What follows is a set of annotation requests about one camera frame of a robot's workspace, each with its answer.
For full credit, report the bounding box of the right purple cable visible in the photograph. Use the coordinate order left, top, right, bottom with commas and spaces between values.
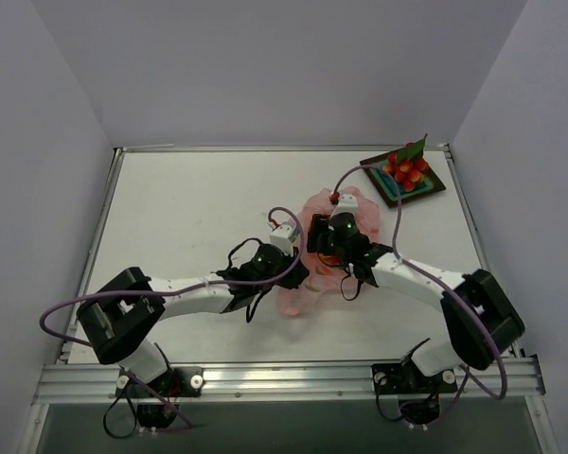
330, 165, 510, 417

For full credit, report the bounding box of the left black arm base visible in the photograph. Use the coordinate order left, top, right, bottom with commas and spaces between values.
102, 366, 203, 440

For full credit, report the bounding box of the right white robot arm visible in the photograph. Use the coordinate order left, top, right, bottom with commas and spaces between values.
307, 212, 525, 377

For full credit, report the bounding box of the purple cable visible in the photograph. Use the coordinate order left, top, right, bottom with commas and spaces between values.
38, 206, 307, 434
330, 165, 510, 417

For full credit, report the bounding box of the aluminium front rail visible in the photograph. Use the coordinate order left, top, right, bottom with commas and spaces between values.
31, 357, 546, 406

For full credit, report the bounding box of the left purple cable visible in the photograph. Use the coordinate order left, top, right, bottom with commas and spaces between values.
38, 206, 307, 434

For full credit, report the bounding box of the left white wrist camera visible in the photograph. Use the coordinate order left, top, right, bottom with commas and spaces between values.
269, 220, 301, 257

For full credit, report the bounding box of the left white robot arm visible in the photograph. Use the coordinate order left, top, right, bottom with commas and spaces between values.
77, 243, 310, 384

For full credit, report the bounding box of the red fake fruit bunch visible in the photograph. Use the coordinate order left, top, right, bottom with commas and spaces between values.
382, 134, 429, 193

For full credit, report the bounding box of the brown teal square plate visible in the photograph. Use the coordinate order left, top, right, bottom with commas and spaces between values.
360, 151, 446, 208

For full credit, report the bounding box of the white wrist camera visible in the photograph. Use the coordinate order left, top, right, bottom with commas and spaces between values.
330, 192, 359, 217
269, 220, 301, 257

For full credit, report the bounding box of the pink plastic bag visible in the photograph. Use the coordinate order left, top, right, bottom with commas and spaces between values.
276, 185, 381, 316

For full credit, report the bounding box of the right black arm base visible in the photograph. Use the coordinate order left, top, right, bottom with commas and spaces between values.
371, 361, 458, 430

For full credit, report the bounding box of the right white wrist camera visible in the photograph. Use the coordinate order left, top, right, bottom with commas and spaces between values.
330, 192, 359, 217

